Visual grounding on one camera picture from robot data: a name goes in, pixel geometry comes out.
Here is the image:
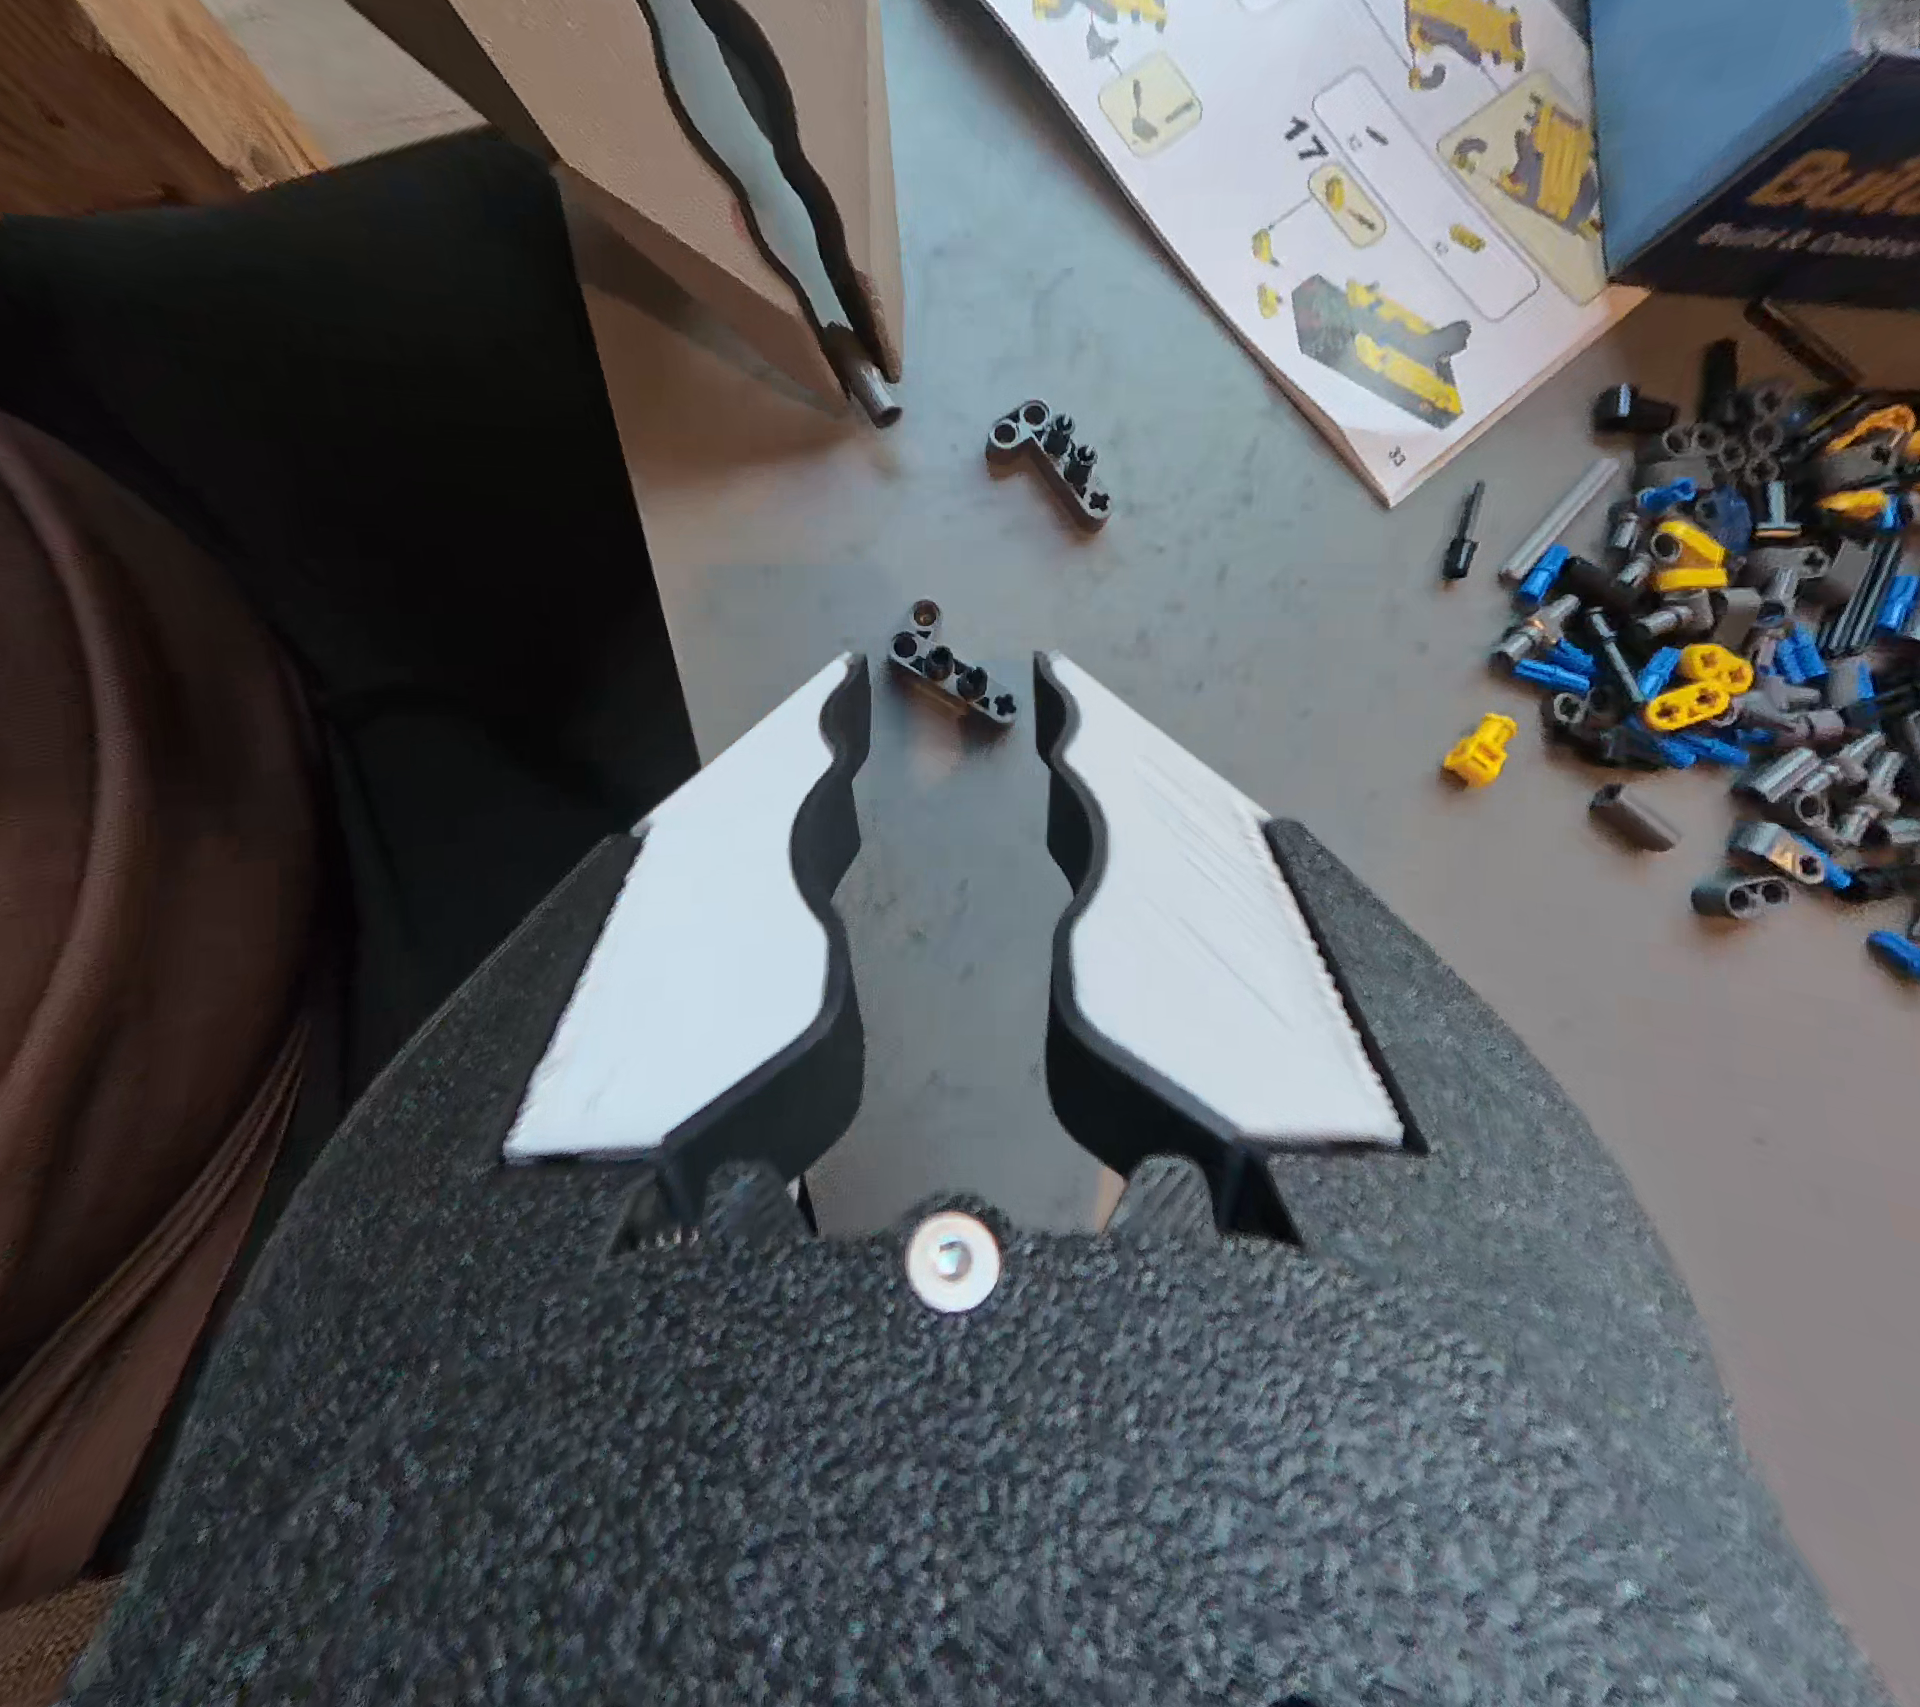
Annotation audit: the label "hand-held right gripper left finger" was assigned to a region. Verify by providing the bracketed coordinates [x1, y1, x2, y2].
[498, 648, 875, 1218]

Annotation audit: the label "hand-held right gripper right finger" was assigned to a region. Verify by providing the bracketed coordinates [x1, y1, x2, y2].
[1029, 648, 1428, 1237]

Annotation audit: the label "grey stone-look desk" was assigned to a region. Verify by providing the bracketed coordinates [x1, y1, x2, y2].
[576, 0, 1920, 1649]

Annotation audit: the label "wooden beam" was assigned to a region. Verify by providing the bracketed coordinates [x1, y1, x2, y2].
[0, 0, 330, 212]

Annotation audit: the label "grey L-shaped beam with pins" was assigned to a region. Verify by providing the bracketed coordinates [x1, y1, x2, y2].
[881, 597, 1026, 725]
[987, 395, 1118, 533]

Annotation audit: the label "person's black pants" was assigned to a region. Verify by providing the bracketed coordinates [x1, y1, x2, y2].
[0, 139, 701, 1576]

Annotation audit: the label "light grey ribbed rod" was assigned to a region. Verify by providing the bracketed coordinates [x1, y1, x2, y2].
[1499, 456, 1631, 587]

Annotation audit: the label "person's brown sweater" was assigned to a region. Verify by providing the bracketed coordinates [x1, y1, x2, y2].
[0, 408, 355, 1607]

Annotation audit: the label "pile of small building pieces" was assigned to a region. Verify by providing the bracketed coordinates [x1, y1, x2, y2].
[1490, 297, 1920, 980]

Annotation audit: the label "blue cardboard box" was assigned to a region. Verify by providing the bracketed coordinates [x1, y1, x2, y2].
[1579, 0, 1920, 308]

